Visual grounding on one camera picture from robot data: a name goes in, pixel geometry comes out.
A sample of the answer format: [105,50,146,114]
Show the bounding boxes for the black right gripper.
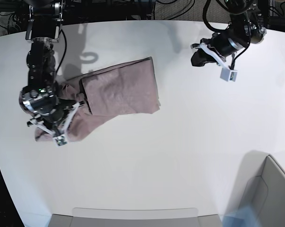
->
[21,93,85,129]

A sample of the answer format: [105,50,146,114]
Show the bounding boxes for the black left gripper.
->
[190,29,248,67]

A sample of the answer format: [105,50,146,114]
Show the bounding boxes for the mauve T-shirt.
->
[18,56,161,143]

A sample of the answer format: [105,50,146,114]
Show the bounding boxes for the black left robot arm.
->
[191,0,267,70]

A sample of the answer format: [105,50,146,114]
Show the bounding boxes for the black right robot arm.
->
[20,0,75,130]

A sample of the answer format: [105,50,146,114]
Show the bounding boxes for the grey bin right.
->
[239,155,285,227]

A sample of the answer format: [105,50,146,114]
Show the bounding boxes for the blue cloth in bin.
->
[222,205,262,227]

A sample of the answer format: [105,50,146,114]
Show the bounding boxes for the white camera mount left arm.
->
[191,43,238,82]

